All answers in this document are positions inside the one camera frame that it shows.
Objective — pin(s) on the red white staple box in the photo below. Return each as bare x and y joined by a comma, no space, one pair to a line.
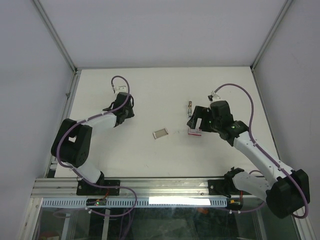
194,132

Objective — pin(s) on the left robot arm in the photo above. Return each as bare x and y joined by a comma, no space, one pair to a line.
73,140

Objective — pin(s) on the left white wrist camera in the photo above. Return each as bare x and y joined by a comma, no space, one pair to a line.
120,89

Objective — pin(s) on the aluminium mounting rail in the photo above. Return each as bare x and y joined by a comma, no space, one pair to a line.
69,187

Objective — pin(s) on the white mini stapler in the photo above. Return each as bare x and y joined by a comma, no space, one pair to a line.
189,110

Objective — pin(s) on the white slotted cable duct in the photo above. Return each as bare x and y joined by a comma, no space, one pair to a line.
142,202

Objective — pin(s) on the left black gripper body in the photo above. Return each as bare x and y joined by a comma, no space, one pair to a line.
129,112

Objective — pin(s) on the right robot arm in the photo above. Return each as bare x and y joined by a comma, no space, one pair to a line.
283,189

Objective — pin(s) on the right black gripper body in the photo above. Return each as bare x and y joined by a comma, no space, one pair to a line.
206,120

